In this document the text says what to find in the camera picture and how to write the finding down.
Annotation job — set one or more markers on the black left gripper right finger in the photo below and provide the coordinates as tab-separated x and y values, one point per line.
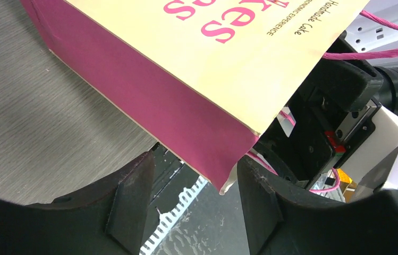
282	218

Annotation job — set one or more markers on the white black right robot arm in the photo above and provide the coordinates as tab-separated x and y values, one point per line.
372	37

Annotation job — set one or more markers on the pink cakes paper bag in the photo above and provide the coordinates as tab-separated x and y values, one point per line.
204	78

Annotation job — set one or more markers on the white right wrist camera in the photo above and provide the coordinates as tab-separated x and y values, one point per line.
374	165

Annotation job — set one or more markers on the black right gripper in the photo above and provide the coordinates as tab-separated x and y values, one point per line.
329	108

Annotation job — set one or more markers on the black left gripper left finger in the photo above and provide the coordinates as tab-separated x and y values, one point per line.
107	216

